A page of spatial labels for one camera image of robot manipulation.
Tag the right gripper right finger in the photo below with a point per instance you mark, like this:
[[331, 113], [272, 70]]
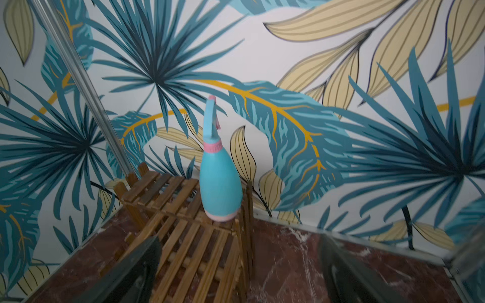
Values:
[[349, 280]]

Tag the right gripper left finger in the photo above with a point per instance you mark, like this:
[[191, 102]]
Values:
[[131, 280]]

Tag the wooden slatted step shelf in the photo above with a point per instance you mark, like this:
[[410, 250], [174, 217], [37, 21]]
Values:
[[197, 258]]

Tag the blue spray bottle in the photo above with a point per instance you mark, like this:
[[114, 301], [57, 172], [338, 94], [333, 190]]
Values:
[[220, 185]]

